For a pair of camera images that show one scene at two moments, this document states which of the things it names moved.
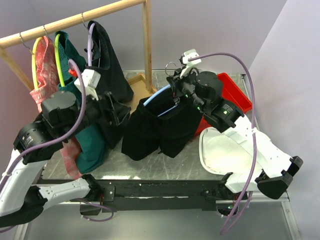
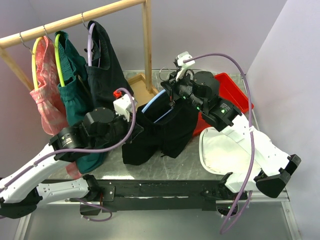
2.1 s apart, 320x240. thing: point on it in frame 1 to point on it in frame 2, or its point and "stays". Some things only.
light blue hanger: x=162 y=89 to x=152 y=98
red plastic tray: x=232 y=93 stays
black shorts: x=162 y=123 stays
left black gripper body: x=96 y=111 to x=120 y=128
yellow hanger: x=33 y=58 stays
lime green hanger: x=59 y=61 stays
